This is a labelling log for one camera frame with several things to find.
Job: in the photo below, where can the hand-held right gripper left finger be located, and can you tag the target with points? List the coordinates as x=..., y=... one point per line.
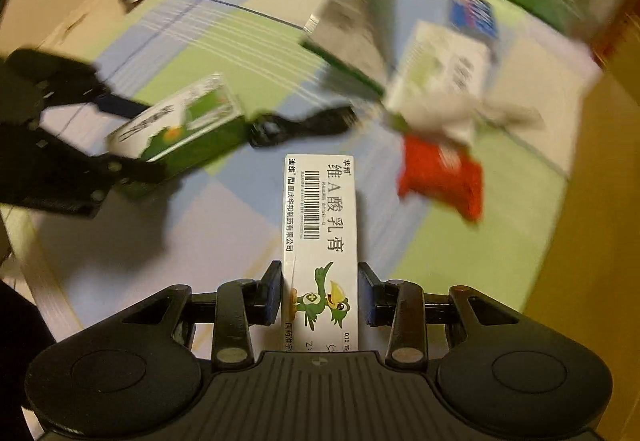
x=271, y=293

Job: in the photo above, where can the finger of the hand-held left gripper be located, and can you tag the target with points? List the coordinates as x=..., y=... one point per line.
x=135, y=169
x=122, y=105

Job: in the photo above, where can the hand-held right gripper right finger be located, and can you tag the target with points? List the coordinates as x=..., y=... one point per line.
x=368, y=295

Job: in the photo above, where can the green and white medicine box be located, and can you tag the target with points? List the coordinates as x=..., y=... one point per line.
x=185, y=131

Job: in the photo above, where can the white ointment box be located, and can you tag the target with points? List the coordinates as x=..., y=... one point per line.
x=321, y=241

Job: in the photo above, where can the red snack packet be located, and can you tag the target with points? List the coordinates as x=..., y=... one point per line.
x=442, y=178

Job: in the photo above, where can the crumpled white paper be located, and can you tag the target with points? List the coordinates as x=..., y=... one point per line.
x=450, y=113

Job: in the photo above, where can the white and pale green box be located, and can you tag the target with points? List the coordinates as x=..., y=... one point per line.
x=440, y=66

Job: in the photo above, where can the large silver foil bag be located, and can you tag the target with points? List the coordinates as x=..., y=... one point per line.
x=352, y=26

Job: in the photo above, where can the blue and white small box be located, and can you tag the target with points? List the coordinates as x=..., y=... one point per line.
x=475, y=16

